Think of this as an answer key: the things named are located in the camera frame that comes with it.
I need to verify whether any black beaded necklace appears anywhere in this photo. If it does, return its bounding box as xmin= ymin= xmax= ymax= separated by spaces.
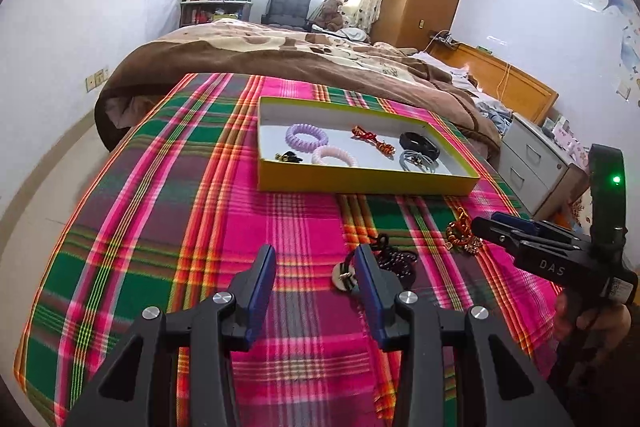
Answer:
xmin=331 ymin=232 xmax=420 ymax=295

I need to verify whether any yellow-green white tray box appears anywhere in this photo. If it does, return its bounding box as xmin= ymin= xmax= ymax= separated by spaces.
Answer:
xmin=257 ymin=96 xmax=480 ymax=196

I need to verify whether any wall outlet plate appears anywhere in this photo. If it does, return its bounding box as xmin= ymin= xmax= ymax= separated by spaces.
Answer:
xmin=85 ymin=66 xmax=110 ymax=93

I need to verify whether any grey cord bracelet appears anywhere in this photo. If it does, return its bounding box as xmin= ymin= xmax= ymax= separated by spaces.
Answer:
xmin=398 ymin=148 xmax=441 ymax=174

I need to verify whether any brown teddy bear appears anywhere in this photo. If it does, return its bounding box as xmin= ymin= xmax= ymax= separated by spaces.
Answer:
xmin=314 ymin=0 xmax=345 ymax=31

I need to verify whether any black gold hair accessory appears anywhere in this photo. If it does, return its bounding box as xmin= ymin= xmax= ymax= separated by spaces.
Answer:
xmin=274 ymin=150 xmax=303 ymax=164

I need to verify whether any black wristband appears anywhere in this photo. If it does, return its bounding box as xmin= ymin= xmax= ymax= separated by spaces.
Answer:
xmin=399 ymin=132 xmax=440 ymax=160

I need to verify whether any red gold knot ornament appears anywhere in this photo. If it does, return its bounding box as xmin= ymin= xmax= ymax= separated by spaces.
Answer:
xmin=352 ymin=126 xmax=395 ymax=158

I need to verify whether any purple spiral hair tie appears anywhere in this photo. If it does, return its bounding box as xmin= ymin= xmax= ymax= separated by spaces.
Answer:
xmin=284 ymin=121 xmax=331 ymax=154

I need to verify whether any orange red tassel ornament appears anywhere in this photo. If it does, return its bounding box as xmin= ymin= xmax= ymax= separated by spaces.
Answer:
xmin=445 ymin=207 xmax=483 ymax=256

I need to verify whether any grey bedside drawer cabinet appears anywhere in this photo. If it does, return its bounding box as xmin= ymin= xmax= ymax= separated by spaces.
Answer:
xmin=497 ymin=113 xmax=589 ymax=220

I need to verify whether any dark grey chair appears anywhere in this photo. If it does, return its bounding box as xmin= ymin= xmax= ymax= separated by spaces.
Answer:
xmin=262 ymin=0 xmax=311 ymax=30

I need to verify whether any brown beige blanket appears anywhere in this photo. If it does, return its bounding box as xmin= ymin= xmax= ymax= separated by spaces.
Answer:
xmin=94 ymin=18 xmax=501 ymax=157

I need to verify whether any orange wooden headboard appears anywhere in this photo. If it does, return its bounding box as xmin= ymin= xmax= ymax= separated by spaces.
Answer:
xmin=428 ymin=40 xmax=558 ymax=124

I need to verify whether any cluttered shelf unit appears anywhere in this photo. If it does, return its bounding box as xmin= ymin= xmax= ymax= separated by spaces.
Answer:
xmin=179 ymin=0 xmax=253 ymax=27

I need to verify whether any pink green plaid cloth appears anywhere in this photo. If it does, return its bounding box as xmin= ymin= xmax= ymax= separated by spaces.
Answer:
xmin=14 ymin=74 xmax=558 ymax=426

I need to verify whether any right hand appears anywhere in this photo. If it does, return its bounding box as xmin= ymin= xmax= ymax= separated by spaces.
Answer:
xmin=552 ymin=291 xmax=632 ymax=365

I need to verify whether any pink white spiral hair tie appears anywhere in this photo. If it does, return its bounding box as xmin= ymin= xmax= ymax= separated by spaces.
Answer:
xmin=310 ymin=145 xmax=359 ymax=168

